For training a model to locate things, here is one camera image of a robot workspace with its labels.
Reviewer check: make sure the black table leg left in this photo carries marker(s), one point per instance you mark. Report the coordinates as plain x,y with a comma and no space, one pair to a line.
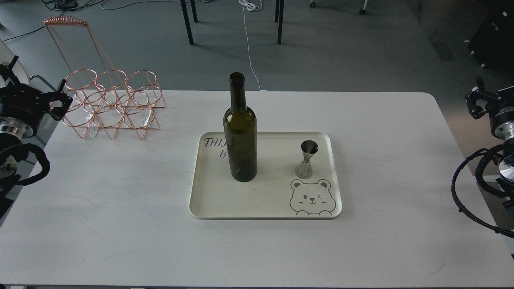
185,15

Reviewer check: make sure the cream bear print tray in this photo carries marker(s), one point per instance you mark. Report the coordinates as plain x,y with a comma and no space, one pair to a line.
276,192

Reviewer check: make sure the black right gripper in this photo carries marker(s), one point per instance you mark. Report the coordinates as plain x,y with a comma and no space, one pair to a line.
500,105

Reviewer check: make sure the dark green wine bottle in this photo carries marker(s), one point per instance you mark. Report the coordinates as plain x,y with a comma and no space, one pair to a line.
240,131

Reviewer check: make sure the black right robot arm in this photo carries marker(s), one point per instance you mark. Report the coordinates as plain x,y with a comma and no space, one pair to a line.
501,156

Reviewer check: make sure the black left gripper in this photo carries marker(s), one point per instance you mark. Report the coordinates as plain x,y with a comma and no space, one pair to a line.
29,105

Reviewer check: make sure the black equipment case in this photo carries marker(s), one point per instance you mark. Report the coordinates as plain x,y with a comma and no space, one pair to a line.
492,44

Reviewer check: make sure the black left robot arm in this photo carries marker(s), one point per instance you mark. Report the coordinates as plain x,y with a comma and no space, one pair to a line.
12,148

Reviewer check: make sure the black table leg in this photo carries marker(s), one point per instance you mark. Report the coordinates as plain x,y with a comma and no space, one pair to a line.
279,15
185,15

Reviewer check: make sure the copper wire wine rack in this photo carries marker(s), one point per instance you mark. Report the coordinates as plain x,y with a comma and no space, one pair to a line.
105,99

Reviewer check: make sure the silver steel jigger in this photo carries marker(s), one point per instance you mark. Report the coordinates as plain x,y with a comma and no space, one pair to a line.
304,169

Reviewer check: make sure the black table leg right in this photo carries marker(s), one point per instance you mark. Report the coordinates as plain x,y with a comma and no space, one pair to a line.
279,15

